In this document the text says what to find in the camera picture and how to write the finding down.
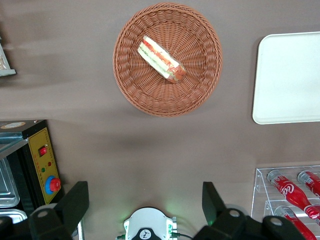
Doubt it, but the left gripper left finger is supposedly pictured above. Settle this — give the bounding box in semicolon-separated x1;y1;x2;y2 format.
0;181;90;240

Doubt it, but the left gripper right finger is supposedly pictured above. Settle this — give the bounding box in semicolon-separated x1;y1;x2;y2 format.
194;181;311;240

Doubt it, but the sandwich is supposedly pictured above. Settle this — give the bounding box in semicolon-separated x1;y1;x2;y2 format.
137;35;187;84

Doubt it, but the steel oven tray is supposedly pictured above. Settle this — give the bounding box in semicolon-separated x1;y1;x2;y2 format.
0;157;21;209
0;209;28;226

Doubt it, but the round brown wicker basket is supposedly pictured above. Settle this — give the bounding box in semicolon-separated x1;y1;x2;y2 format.
112;2;223;118

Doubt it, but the cream rectangular plastic tray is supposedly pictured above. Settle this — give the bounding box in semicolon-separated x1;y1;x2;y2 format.
251;31;320;125

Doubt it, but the grey snack tray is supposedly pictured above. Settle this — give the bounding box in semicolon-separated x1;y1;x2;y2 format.
0;37;17;77

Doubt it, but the clear acrylic bottle rack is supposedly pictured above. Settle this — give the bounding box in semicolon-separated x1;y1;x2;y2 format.
251;165;320;240

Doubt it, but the black food warmer cabinet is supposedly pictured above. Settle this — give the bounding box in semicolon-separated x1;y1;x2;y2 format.
0;119;66;226

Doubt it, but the red cola aluminium bottle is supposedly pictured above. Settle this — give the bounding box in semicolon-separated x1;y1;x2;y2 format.
266;169;320;221
273;205;318;240
297;170;320;198

